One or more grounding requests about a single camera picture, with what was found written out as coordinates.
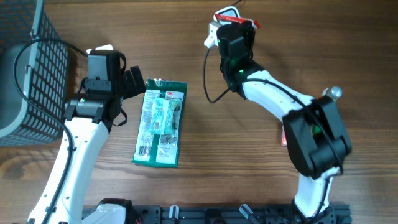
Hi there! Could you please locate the teal wipes packet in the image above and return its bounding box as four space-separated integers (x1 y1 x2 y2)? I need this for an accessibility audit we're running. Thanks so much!
149 96 181 135

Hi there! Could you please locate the red Nescafe sachet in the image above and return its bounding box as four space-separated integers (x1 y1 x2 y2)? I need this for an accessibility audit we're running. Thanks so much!
215 14 261 29

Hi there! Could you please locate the orange Kleenex tissue pack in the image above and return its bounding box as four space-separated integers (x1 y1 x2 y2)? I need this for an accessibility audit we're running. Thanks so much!
281 127 287 147

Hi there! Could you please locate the yellow Vim dish soap bottle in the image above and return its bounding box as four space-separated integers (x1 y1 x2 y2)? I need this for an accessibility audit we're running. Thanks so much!
322 86 343 101

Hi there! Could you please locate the green lid jar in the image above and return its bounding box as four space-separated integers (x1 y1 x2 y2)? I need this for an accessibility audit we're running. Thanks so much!
312 125 322 136

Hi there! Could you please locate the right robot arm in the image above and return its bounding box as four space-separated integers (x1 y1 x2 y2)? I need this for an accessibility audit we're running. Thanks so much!
215 21 352 223

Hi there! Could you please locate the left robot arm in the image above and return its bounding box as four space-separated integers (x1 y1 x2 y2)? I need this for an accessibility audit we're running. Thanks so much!
27 50 146 223

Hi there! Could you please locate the white barcode scanner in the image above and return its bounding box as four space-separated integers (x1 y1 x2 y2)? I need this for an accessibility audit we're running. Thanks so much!
216 6 241 17

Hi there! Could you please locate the dark grey mesh basket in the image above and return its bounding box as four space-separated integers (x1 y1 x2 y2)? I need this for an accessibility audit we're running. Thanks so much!
1 1 69 147

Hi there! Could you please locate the left camera cable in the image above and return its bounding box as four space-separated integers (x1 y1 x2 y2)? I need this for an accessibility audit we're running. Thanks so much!
12 37 90 224

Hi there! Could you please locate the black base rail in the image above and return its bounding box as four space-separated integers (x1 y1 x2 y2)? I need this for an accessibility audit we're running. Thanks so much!
82 203 353 224

